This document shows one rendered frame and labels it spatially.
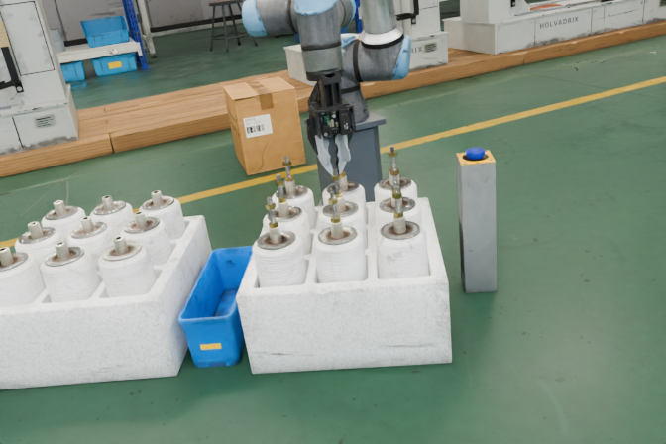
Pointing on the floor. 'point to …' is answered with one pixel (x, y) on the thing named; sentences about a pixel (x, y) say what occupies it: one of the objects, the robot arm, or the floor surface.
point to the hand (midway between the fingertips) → (334, 167)
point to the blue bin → (216, 309)
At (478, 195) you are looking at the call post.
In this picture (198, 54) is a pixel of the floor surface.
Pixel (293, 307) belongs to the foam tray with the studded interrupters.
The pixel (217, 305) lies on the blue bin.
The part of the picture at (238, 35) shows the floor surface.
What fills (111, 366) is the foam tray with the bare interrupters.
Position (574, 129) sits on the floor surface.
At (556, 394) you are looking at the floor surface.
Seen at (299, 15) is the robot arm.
